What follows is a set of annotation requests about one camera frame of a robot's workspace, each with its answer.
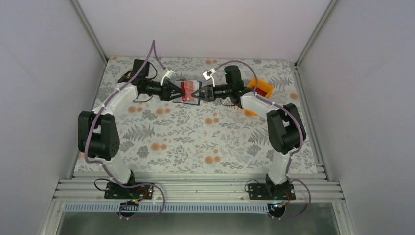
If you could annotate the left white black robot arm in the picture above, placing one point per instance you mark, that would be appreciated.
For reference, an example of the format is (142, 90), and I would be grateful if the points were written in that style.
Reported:
(98, 137)

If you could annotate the aluminium rail frame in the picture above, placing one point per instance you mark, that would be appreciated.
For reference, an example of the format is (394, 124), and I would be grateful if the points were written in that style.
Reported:
(191, 187)

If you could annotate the orange plastic bin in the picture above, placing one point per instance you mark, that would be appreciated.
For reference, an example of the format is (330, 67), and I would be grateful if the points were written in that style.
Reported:
(264, 89)

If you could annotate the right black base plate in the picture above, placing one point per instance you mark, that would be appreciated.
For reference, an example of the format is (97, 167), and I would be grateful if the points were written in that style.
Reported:
(266, 191)

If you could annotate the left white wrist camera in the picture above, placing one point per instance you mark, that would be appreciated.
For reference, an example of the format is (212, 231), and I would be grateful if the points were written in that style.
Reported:
(167, 75)

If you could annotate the grey slotted cable duct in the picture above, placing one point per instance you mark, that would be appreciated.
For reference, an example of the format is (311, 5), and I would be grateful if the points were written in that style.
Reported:
(170, 207)

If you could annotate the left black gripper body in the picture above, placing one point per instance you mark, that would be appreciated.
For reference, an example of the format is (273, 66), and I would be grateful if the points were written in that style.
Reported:
(164, 95)

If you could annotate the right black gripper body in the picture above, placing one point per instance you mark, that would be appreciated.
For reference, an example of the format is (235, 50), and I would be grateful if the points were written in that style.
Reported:
(210, 93)

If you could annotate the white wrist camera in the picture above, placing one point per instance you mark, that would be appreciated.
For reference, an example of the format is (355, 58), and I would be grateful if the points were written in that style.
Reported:
(167, 75)
(208, 75)

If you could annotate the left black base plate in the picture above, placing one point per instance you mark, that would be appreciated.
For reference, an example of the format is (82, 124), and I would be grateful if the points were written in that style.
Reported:
(115, 191)

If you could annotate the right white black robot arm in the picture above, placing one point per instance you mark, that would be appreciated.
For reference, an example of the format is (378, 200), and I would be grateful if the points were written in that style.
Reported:
(285, 129)

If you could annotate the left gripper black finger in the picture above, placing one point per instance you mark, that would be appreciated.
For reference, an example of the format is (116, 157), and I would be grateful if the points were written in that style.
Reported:
(176, 90)
(176, 96)

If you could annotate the red VIP card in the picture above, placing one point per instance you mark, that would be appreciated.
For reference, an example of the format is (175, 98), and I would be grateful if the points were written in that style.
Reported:
(189, 86)

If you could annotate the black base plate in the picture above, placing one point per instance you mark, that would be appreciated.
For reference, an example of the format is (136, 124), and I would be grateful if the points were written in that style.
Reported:
(115, 191)
(266, 191)

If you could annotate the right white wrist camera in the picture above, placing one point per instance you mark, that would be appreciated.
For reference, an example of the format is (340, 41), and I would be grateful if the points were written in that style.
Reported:
(208, 75)

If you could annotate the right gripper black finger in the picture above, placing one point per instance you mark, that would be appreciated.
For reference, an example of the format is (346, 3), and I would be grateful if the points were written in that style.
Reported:
(198, 96)
(199, 92)

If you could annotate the black card holder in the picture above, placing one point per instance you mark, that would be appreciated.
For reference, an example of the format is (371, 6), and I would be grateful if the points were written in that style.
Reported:
(195, 102)

